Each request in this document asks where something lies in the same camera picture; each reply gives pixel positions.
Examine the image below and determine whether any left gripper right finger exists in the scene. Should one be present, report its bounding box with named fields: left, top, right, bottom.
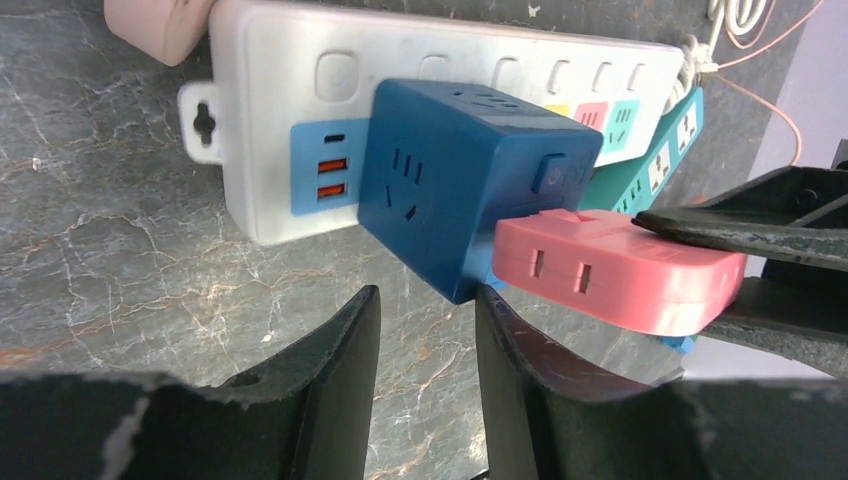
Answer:
left=475, top=285, right=847, bottom=479

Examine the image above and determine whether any pink coiled cable with plug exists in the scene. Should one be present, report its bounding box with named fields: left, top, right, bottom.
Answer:
left=103, top=0, right=217, bottom=68

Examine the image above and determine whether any teal power strip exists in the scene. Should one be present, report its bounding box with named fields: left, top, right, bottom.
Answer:
left=578, top=87, right=704, bottom=215

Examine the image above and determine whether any white coiled cord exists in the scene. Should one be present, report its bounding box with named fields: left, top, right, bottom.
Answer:
left=662, top=0, right=776, bottom=114

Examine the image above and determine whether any thin pink charger cable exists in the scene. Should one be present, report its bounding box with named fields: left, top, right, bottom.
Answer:
left=712, top=0, right=829, bottom=167

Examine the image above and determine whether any light blue plug adapter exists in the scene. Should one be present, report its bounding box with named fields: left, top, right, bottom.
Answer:
left=657, top=336, right=697, bottom=355

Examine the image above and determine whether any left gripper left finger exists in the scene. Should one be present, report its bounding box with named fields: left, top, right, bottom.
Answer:
left=1, top=285, right=381, bottom=479

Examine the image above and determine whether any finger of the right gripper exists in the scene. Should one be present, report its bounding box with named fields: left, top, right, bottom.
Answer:
left=702, top=277, right=847, bottom=379
left=633, top=166, right=847, bottom=271

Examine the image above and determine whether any red-pink cube adapter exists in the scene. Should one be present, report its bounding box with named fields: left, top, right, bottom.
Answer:
left=493, top=209, right=747, bottom=337

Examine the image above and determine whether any dark blue cube adapter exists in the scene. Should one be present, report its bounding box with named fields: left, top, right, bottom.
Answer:
left=358, top=79, right=603, bottom=305

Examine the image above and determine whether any white multicolour power strip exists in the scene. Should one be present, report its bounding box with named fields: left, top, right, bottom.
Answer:
left=178, top=1, right=684, bottom=244

